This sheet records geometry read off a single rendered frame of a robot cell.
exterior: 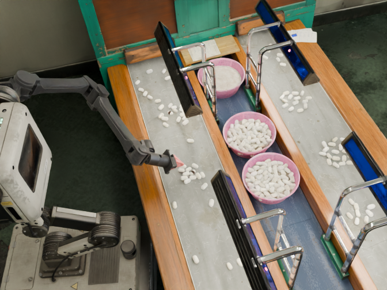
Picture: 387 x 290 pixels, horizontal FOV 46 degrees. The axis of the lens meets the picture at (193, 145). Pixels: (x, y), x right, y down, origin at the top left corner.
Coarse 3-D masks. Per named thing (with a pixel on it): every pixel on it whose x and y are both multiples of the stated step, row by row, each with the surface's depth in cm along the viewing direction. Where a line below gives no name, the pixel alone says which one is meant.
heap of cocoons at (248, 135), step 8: (248, 120) 235; (256, 120) 236; (232, 128) 232; (240, 128) 233; (248, 128) 231; (256, 128) 231; (264, 128) 231; (232, 136) 231; (240, 136) 229; (248, 136) 228; (256, 136) 230; (264, 136) 228; (232, 144) 226; (240, 144) 226; (248, 144) 225; (256, 144) 225; (264, 144) 225
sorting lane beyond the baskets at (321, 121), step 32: (256, 32) 277; (256, 64) 260; (288, 64) 258; (288, 96) 243; (320, 96) 242; (288, 128) 230; (320, 128) 229; (320, 160) 217; (352, 192) 205; (352, 224) 196; (384, 256) 186; (384, 288) 178
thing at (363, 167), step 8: (352, 136) 179; (344, 144) 182; (352, 144) 179; (360, 144) 176; (352, 152) 179; (360, 152) 176; (368, 152) 173; (352, 160) 178; (360, 160) 175; (368, 160) 172; (360, 168) 175; (368, 168) 172; (376, 168) 169; (368, 176) 171; (376, 176) 168; (384, 184) 165; (376, 192) 168; (384, 192) 165; (384, 200) 165; (384, 208) 164
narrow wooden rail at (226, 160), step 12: (192, 72) 256; (192, 84) 251; (204, 96) 244; (204, 108) 239; (204, 120) 234; (216, 132) 229; (216, 144) 224; (228, 156) 219; (228, 168) 215; (240, 180) 210; (240, 192) 207; (252, 228) 195; (264, 240) 192; (264, 252) 188; (276, 264) 185; (276, 276) 182; (288, 288) 179
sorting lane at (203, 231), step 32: (128, 64) 268; (160, 64) 266; (160, 96) 250; (160, 128) 236; (192, 128) 235; (192, 160) 222; (192, 192) 211; (192, 224) 201; (224, 224) 200; (192, 256) 192; (224, 256) 191; (224, 288) 183
